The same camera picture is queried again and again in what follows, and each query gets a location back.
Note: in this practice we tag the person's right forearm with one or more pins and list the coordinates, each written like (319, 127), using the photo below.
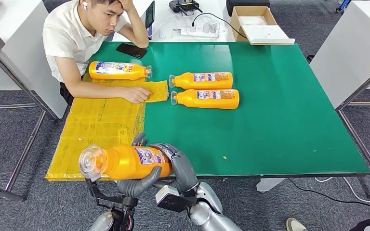
(99, 92)

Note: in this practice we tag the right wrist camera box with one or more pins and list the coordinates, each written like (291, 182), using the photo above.
(172, 199)

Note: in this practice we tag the brown cardboard box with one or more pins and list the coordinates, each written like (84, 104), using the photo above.
(235, 22)

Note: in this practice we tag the white power strip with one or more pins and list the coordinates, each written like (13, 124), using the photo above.
(197, 32)

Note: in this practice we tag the yellow taped cardboard sheet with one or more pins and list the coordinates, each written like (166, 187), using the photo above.
(86, 134)

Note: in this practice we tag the white flat panel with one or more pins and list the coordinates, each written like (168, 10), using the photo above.
(267, 33)

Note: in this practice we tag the white desk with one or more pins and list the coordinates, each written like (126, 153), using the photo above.
(167, 9)
(15, 38)
(352, 47)

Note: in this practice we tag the white shoe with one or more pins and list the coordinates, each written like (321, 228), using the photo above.
(295, 225)

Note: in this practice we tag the white table foot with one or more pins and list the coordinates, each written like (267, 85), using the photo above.
(268, 185)

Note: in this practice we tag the person's right hand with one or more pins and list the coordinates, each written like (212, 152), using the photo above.
(137, 95)

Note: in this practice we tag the black case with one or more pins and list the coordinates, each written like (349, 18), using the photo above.
(247, 3)

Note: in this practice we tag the blue metal stand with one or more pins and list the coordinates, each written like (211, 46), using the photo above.
(343, 5)

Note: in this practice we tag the black tablet on stand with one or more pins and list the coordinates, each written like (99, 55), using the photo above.
(150, 14)

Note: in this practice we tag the green topped table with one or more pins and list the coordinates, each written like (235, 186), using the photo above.
(268, 111)

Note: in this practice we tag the black router with antennas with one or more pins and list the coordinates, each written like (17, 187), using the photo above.
(183, 4)

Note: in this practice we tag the white packaging insert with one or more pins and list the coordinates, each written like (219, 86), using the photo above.
(252, 21)

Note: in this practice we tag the white earbud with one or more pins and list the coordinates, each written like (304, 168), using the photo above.
(84, 4)

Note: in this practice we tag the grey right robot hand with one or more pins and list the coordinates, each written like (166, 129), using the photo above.
(183, 173)

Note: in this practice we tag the person's left hand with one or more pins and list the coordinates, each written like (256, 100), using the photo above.
(126, 3)

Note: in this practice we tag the black smartphone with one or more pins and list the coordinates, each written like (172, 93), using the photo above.
(131, 50)

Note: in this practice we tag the person's left forearm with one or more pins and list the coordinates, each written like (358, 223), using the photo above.
(138, 30)

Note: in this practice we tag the orange detergent bottle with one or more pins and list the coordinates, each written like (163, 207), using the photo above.
(185, 81)
(118, 76)
(188, 100)
(121, 162)

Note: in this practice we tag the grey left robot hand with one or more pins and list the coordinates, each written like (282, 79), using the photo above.
(137, 188)

